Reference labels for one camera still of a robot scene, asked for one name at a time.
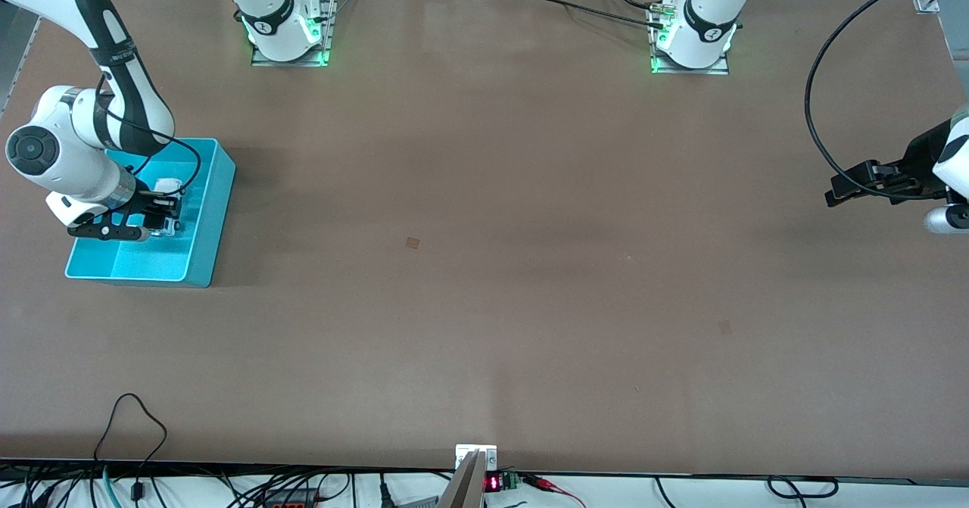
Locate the white jeep toy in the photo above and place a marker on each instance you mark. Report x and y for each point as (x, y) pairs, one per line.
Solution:
(170, 185)

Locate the red LED display module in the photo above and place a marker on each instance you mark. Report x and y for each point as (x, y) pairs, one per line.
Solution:
(493, 483)

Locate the grey aluminium beam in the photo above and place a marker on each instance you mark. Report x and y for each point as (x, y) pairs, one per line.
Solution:
(465, 489)

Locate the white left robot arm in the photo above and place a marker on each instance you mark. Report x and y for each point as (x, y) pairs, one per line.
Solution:
(704, 46)

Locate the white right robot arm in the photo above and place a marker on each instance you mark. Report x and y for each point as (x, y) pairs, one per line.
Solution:
(68, 160)

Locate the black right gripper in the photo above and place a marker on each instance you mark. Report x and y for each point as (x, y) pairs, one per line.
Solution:
(146, 204)

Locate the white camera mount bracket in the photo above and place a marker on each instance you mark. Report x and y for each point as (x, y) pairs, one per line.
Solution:
(463, 451)

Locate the blue plastic bin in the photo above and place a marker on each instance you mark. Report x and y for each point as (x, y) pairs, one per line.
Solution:
(204, 250)

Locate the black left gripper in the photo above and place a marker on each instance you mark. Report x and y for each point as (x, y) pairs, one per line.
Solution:
(920, 154)

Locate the metal table corner bracket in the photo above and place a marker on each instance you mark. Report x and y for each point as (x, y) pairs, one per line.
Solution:
(926, 3)

